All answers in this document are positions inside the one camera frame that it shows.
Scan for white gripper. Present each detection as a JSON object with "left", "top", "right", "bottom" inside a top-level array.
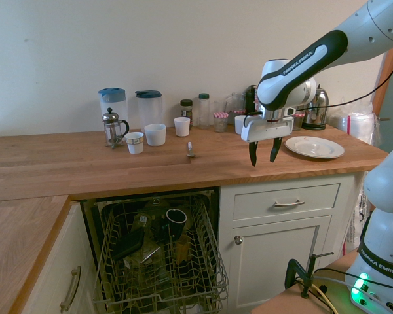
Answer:
[{"left": 241, "top": 109, "right": 296, "bottom": 167}]

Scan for built-in dishwasher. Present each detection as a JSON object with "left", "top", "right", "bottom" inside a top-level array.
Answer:
[{"left": 79, "top": 186, "right": 221, "bottom": 314}]

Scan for small white mug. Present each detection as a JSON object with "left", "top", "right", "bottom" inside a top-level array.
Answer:
[{"left": 234, "top": 114, "right": 250, "bottom": 135}]

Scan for glass jar red-checked lid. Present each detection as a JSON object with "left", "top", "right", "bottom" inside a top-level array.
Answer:
[
  {"left": 213, "top": 111, "right": 229, "bottom": 133},
  {"left": 291, "top": 111, "right": 306, "bottom": 131}
]

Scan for white dinner plate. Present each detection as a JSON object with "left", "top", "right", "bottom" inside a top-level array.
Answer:
[{"left": 284, "top": 135, "right": 346, "bottom": 160}]

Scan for cream cabinet drawer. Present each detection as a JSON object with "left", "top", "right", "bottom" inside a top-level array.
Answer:
[{"left": 232, "top": 183, "right": 341, "bottom": 220}]

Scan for black coffee machine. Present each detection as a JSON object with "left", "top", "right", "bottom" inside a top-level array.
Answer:
[{"left": 245, "top": 84, "right": 260, "bottom": 115}]

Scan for clear glass jar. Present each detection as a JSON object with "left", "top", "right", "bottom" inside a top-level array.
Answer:
[{"left": 231, "top": 92, "right": 246, "bottom": 113}]

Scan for clear drinking glass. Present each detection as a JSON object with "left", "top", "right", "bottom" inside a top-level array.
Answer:
[{"left": 212, "top": 99, "right": 229, "bottom": 115}]

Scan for stainless steel kettle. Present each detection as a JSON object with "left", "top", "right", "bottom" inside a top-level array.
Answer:
[{"left": 301, "top": 84, "right": 330, "bottom": 131}]

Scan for clear jar green lid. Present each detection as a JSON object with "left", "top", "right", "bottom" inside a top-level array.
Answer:
[{"left": 198, "top": 93, "right": 211, "bottom": 129}]

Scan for plain white tumbler cup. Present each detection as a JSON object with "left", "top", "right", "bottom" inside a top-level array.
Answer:
[{"left": 174, "top": 116, "right": 191, "bottom": 137}]

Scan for dark-lidded spice jar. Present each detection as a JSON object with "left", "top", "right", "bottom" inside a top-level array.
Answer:
[{"left": 179, "top": 99, "right": 194, "bottom": 130}]

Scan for plastic bag of cups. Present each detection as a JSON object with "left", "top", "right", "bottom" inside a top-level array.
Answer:
[{"left": 329, "top": 97, "right": 381, "bottom": 145}]

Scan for cream cabinet door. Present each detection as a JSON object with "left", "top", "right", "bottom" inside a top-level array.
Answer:
[{"left": 231, "top": 214, "right": 333, "bottom": 314}]

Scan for wide white bowl cup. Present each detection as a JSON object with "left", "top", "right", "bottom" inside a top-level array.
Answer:
[{"left": 144, "top": 123, "right": 167, "bottom": 147}]

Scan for black mug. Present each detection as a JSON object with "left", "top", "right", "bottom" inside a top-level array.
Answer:
[{"left": 165, "top": 208, "right": 188, "bottom": 239}]

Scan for black C-clamp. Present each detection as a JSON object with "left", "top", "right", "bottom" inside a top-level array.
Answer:
[{"left": 284, "top": 251, "right": 335, "bottom": 299}]

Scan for clear plastic bag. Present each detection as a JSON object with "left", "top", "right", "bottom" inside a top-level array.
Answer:
[{"left": 342, "top": 169, "right": 376, "bottom": 259}]

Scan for clear pitcher dark-teal lid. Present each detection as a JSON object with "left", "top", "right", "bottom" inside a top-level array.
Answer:
[{"left": 135, "top": 90, "right": 164, "bottom": 131}]

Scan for small patterned white cup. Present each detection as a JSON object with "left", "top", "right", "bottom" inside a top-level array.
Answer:
[{"left": 124, "top": 131, "right": 145, "bottom": 154}]

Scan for wooden robot mounting board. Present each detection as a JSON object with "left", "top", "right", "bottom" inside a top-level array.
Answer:
[{"left": 250, "top": 250, "right": 367, "bottom": 314}]

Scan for glass French press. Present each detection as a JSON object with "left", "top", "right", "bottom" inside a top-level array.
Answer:
[{"left": 102, "top": 107, "right": 130, "bottom": 150}]

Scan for clear pitcher light-blue lid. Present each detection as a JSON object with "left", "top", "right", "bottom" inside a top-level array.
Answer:
[{"left": 98, "top": 87, "right": 129, "bottom": 135}]

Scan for black rectangular tray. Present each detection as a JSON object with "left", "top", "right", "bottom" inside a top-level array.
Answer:
[{"left": 113, "top": 227, "right": 146, "bottom": 262}]

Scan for metal drawer handle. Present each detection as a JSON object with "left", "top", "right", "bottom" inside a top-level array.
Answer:
[{"left": 273, "top": 200, "right": 305, "bottom": 208}]

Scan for wire dishwasher rack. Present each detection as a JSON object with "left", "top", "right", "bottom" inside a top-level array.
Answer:
[{"left": 91, "top": 192, "right": 229, "bottom": 314}]

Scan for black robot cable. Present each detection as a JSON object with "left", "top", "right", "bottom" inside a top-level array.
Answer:
[{"left": 294, "top": 52, "right": 393, "bottom": 109}]

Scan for yellow cable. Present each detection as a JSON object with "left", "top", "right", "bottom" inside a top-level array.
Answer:
[{"left": 309, "top": 284, "right": 340, "bottom": 314}]

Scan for brass cabinet handle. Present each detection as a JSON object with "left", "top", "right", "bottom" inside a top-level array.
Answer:
[{"left": 59, "top": 265, "right": 82, "bottom": 311}]

